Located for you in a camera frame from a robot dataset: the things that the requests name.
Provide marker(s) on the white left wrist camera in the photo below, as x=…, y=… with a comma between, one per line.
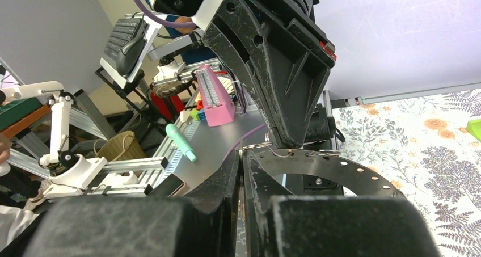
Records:
x=180, y=0

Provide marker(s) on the green tagged key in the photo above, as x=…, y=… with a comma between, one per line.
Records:
x=181, y=142

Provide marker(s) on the black keyboard on stand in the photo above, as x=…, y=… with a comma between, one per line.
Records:
x=128, y=44

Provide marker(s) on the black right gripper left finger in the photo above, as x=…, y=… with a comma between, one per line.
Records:
x=200, y=223

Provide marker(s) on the woven basket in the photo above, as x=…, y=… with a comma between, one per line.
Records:
x=122, y=147

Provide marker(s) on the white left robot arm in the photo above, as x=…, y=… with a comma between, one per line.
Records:
x=282, y=59

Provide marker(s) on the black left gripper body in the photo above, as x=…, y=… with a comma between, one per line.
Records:
x=272, y=32

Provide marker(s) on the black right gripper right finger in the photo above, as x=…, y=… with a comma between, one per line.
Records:
x=290, y=228

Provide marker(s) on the green marker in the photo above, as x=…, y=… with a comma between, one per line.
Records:
x=473, y=127

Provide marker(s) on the pink box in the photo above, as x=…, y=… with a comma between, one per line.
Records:
x=218, y=105

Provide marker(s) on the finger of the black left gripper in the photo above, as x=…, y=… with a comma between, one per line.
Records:
x=286, y=96

